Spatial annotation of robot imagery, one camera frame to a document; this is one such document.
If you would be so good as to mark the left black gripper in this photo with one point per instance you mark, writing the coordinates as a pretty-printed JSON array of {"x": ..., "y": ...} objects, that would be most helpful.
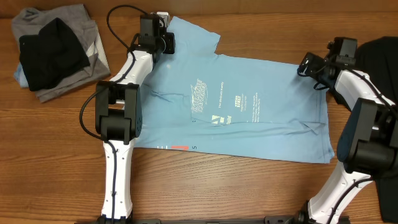
[{"x": 170, "y": 47}]

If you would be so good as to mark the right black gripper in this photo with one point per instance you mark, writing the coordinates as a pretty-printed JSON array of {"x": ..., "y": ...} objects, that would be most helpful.
[{"x": 315, "y": 63}]

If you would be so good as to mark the light blue printed t-shirt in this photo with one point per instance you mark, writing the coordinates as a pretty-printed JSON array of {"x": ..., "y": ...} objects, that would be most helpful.
[{"x": 197, "y": 100}]

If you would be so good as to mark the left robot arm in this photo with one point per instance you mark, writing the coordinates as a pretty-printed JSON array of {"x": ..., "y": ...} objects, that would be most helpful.
[{"x": 118, "y": 112}]

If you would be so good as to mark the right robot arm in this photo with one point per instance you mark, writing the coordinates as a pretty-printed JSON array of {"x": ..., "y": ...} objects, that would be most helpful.
[{"x": 341, "y": 187}]

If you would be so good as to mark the black t-shirt at right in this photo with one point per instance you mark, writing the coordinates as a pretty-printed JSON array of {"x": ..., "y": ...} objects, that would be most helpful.
[{"x": 382, "y": 68}]

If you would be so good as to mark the folded black garment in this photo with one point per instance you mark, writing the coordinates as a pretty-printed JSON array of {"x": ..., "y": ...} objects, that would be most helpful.
[{"x": 51, "y": 55}]

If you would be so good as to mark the folded grey garment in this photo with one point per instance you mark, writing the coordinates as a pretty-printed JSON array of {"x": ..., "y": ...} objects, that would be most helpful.
[{"x": 30, "y": 20}]

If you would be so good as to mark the folded light blue garment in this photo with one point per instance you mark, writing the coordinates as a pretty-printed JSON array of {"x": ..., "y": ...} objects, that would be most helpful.
[{"x": 20, "y": 77}]

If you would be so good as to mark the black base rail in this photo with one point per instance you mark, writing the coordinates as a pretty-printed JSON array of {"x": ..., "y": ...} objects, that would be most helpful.
[{"x": 211, "y": 221}]

